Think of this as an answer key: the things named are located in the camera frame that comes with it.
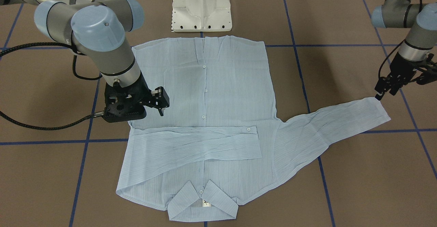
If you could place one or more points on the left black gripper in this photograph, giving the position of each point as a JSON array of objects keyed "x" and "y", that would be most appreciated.
[{"x": 403, "y": 68}]

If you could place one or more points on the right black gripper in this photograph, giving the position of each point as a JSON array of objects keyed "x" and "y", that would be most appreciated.
[{"x": 143, "y": 89}]

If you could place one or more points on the light blue button shirt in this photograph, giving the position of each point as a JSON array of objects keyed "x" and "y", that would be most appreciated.
[{"x": 220, "y": 144}]

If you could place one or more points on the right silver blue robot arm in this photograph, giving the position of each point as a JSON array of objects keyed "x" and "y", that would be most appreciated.
[{"x": 97, "y": 29}]

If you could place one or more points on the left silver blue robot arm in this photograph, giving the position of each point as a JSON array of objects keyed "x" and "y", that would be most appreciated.
[{"x": 413, "y": 60}]

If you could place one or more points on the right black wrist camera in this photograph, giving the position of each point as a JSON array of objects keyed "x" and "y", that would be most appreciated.
[{"x": 118, "y": 105}]

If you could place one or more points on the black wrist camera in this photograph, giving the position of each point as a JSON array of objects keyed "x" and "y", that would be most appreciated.
[
  {"x": 428, "y": 72},
  {"x": 118, "y": 105}
]

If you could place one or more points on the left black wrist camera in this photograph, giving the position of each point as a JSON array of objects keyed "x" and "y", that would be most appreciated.
[{"x": 428, "y": 72}]

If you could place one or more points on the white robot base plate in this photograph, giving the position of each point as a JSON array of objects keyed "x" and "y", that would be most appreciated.
[{"x": 201, "y": 16}]

